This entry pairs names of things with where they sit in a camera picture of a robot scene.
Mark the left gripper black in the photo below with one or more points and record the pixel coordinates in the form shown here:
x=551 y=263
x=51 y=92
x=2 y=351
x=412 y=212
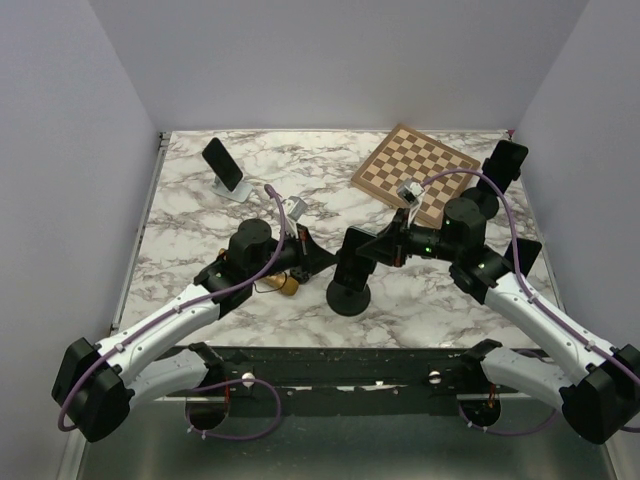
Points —
x=310 y=256

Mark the black phone on back stand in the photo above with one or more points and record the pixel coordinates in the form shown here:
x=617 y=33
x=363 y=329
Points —
x=504 y=165

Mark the black phone on silver stand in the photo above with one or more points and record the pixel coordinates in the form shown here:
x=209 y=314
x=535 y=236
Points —
x=222 y=163

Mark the black round-base phone stand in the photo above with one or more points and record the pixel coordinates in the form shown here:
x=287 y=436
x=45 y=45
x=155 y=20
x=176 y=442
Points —
x=346 y=302

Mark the silver phone stand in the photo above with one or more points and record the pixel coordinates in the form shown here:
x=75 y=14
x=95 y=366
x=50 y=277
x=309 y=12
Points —
x=239 y=194

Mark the teal smartphone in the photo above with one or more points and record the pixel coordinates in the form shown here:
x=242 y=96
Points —
x=353 y=270

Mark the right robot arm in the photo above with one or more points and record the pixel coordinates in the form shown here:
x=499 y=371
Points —
x=592 y=383

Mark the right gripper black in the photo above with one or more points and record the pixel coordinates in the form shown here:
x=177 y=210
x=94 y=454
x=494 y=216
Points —
x=391 y=246

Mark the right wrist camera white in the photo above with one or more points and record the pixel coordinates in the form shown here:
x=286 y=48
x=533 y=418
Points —
x=412 y=193

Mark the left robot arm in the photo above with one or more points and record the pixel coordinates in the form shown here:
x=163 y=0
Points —
x=99 y=384

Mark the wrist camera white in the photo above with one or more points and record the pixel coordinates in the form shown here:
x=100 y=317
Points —
x=294 y=207
x=412 y=193

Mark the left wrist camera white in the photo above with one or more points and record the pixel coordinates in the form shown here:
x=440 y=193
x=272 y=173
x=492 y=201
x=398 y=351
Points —
x=294 y=207

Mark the wooden chessboard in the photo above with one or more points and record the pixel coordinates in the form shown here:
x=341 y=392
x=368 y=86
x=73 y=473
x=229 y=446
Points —
x=406 y=153

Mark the black folding phone stand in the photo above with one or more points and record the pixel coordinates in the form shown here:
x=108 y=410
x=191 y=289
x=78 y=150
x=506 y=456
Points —
x=528 y=251

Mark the black back round-base stand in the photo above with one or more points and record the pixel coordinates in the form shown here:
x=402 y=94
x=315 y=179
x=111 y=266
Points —
x=484 y=196

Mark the black front table rail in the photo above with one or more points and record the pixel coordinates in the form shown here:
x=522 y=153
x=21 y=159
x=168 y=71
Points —
x=326 y=382

